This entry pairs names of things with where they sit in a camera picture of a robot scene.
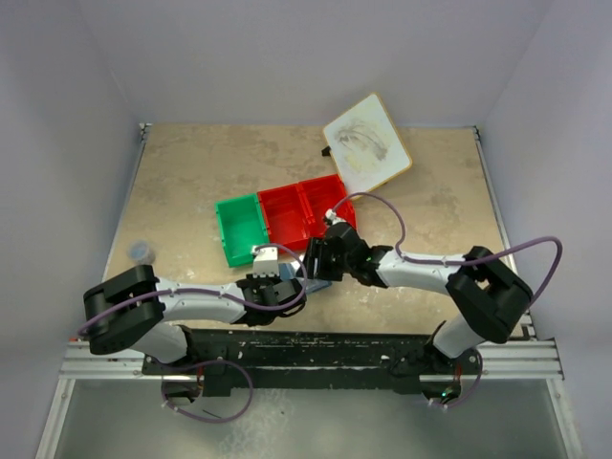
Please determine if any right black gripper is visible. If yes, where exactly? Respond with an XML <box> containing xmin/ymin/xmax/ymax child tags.
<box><xmin>296</xmin><ymin>238</ymin><xmax>354</xmax><ymax>283</ymax></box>

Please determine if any blue card holder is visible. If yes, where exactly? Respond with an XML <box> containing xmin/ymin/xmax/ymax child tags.
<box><xmin>278</xmin><ymin>261</ymin><xmax>332</xmax><ymax>295</ymax></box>

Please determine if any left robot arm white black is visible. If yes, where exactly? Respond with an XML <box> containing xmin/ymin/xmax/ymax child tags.
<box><xmin>77</xmin><ymin>265</ymin><xmax>306</xmax><ymax>375</ymax></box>

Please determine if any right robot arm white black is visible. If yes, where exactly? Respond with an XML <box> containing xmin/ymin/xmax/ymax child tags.
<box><xmin>297</xmin><ymin>222</ymin><xmax>534</xmax><ymax>374</ymax></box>

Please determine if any red double plastic bin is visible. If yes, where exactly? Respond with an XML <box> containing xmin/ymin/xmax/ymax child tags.
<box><xmin>257</xmin><ymin>174</ymin><xmax>347</xmax><ymax>252</ymax></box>

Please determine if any green plastic bin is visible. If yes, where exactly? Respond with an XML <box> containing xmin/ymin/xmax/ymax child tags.
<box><xmin>214</xmin><ymin>193</ymin><xmax>270</xmax><ymax>268</ymax></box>

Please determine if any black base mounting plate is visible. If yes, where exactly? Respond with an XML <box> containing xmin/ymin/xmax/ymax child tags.
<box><xmin>142</xmin><ymin>329</ymin><xmax>482</xmax><ymax>398</ymax></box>

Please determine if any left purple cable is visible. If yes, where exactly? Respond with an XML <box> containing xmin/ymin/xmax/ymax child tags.
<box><xmin>76</xmin><ymin>243</ymin><xmax>310</xmax><ymax>425</ymax></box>

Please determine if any purple cable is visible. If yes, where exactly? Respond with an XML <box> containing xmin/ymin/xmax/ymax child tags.
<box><xmin>76</xmin><ymin>243</ymin><xmax>310</xmax><ymax>425</ymax></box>
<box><xmin>327</xmin><ymin>191</ymin><xmax>564</xmax><ymax>412</ymax></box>

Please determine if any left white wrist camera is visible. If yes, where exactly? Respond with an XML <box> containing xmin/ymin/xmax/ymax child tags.
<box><xmin>251</xmin><ymin>245</ymin><xmax>279</xmax><ymax>277</ymax></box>

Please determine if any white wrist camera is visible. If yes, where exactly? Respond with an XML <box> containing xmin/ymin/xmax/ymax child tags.
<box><xmin>251</xmin><ymin>245</ymin><xmax>279</xmax><ymax>277</ymax></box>
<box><xmin>323</xmin><ymin>208</ymin><xmax>345</xmax><ymax>229</ymax></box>

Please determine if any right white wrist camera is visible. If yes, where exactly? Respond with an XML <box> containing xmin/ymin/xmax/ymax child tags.
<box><xmin>323</xmin><ymin>208</ymin><xmax>345</xmax><ymax>229</ymax></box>

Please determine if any white board wooden frame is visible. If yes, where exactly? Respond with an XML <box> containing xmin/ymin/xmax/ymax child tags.
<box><xmin>322</xmin><ymin>93</ymin><xmax>413</xmax><ymax>194</ymax></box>

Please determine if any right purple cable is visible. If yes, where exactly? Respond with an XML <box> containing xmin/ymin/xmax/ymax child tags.
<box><xmin>327</xmin><ymin>191</ymin><xmax>564</xmax><ymax>412</ymax></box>

